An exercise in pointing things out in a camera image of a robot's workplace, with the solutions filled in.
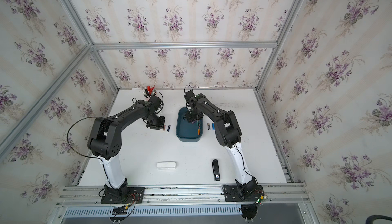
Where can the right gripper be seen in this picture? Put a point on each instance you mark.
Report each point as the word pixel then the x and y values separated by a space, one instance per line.
pixel 188 118

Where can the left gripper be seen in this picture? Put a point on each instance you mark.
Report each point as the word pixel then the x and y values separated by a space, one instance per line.
pixel 160 126

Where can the teal plastic storage box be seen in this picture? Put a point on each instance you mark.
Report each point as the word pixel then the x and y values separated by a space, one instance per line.
pixel 186 131

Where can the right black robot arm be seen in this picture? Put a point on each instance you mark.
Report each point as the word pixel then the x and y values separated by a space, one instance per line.
pixel 227 132

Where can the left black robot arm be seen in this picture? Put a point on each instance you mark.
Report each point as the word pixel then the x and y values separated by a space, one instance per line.
pixel 105 139

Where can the white eraser box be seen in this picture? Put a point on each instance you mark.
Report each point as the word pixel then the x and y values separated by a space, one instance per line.
pixel 166 165

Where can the black stapler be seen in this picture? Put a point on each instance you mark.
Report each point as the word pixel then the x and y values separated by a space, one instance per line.
pixel 215 169

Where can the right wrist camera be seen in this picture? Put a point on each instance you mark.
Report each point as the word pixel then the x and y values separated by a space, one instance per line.
pixel 189 95

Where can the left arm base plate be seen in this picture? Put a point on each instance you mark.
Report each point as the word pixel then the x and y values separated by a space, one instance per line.
pixel 123 195

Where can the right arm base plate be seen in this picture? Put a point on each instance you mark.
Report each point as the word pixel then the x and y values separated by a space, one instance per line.
pixel 238 193

